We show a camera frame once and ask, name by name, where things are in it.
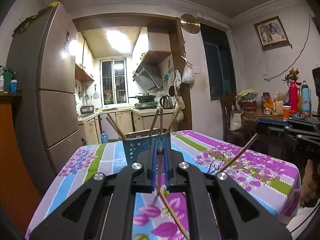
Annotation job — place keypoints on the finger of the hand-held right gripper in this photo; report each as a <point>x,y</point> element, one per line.
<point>272,121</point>
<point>272,130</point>

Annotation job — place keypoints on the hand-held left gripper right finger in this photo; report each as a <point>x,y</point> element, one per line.
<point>167,170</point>

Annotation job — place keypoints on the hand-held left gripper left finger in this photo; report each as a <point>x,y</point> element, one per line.
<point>153,170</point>

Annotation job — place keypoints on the blue perforated chopstick holder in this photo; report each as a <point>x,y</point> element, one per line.
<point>132,150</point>

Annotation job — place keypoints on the brown bamboo chopstick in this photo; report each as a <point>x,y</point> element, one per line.
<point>237,155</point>
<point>161,120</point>
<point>173,120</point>
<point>154,122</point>
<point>117,128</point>

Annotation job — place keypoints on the row of wooden chopsticks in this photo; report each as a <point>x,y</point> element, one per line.
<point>175,216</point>

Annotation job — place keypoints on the orange paper cup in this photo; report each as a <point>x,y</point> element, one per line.
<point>286,112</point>

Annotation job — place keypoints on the brown paper bag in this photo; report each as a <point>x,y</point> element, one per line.
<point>278,105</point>

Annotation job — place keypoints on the dark wooden side table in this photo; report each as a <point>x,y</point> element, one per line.
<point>255,120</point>

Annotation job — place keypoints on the glass jar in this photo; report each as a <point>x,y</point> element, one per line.
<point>266,100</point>

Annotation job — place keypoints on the red thermos flask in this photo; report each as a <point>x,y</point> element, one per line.
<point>293,97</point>

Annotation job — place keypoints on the basket with cloth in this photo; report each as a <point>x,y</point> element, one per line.
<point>247,100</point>

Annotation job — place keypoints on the white handbag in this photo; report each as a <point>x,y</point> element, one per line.
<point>235,121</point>

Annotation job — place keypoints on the blue thermos flask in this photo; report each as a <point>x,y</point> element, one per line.
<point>305,97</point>

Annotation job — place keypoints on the floral striped tablecloth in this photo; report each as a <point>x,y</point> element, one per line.
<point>250,170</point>

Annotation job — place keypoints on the dark wooden chair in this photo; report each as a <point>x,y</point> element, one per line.
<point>226,115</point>

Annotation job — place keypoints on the yellow flower bouquet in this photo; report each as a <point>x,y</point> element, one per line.
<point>292,76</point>

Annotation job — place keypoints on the blue water bottle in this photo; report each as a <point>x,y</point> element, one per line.
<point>104,137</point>

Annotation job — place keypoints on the gas stove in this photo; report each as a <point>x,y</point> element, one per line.
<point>146,105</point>

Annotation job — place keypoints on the hanging cloth bags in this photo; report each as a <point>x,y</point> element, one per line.
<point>179,105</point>

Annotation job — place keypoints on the steel electric kettle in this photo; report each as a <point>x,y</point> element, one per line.
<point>166,102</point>

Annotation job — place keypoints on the beige lower kitchen cabinets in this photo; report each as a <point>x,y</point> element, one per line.
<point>92,130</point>

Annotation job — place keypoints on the beige kitchen cabinets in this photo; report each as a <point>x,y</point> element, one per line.
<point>92,130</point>
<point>83,60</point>

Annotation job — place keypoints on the black wok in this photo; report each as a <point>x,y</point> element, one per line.
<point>146,97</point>

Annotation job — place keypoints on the dark window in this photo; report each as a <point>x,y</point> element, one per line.
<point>217,62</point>

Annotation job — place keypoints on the framed elephant picture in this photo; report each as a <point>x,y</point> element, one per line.
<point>271,33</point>

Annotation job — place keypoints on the silver countertop cooker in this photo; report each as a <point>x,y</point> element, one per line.
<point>87,109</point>

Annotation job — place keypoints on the steel range hood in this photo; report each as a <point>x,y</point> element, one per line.
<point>148,77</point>

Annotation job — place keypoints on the white plastic bag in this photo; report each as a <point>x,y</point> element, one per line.
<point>188,76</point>

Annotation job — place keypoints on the barred kitchen window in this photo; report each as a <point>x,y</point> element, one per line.
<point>113,81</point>

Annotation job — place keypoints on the beige upper kitchen cabinets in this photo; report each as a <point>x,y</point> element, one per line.
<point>83,60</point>

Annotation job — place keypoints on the ceiling light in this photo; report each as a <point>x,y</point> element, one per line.
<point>119,38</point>

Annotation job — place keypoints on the orange wooden cabinet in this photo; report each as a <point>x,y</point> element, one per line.
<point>15,155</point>

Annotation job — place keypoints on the silver refrigerator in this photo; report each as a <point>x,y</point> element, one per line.
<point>55,67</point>

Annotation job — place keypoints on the green plastic container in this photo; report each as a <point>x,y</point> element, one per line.
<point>8,76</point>

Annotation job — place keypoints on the white pill bottle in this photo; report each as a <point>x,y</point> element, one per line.
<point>1,83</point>

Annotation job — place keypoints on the green yellow bag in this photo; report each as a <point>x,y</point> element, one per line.
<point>32,18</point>

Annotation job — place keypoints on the gold round wall clock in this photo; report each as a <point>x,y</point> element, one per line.
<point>190,23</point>

